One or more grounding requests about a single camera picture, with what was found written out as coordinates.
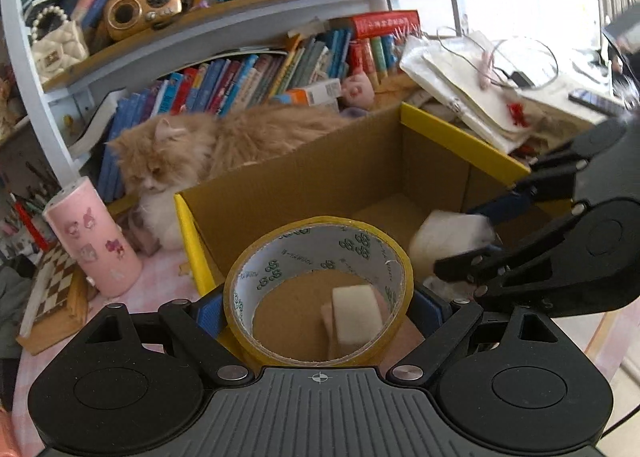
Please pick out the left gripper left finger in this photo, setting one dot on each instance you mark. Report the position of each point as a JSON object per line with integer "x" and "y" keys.
{"x": 195, "y": 327}

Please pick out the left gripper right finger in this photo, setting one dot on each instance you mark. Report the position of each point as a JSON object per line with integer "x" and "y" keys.
{"x": 444, "y": 326}

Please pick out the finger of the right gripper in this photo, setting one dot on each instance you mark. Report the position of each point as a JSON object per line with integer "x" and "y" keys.
{"x": 505, "y": 204}
{"x": 475, "y": 264}

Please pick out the small white box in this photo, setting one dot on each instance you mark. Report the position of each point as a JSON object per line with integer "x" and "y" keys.
{"x": 442, "y": 235}

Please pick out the white sponge block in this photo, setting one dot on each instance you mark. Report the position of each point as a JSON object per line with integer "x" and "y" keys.
{"x": 357, "y": 318}

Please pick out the pink fuzzy sock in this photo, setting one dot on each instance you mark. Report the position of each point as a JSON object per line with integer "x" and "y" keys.
{"x": 327, "y": 318}

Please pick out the yellow tape roll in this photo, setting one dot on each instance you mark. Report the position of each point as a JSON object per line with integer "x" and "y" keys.
{"x": 317, "y": 291}

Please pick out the yellow cardboard box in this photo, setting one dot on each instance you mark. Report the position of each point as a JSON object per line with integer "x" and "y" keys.
{"x": 341, "y": 208}

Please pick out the wooden chess board box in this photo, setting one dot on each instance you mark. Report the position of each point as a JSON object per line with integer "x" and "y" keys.
{"x": 63, "y": 308}

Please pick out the pink sticker cylinder container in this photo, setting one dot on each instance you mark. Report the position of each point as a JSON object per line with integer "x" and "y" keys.
{"x": 89, "y": 234}

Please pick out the orange white fluffy cat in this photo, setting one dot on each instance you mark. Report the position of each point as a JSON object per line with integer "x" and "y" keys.
{"x": 170, "y": 153}

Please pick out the pink pig plush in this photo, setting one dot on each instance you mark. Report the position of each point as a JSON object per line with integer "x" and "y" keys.
{"x": 357, "y": 91}

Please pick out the red dictionary book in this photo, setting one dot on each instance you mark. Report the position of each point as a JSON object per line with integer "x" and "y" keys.
{"x": 377, "y": 24}

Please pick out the white bookshelf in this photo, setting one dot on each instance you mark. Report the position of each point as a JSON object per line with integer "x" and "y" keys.
{"x": 137, "y": 60}

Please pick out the white quilted handbag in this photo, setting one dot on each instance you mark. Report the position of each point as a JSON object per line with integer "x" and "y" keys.
{"x": 57, "y": 43}

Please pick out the gold retro radio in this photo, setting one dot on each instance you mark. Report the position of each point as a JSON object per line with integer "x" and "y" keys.
{"x": 125, "y": 18}

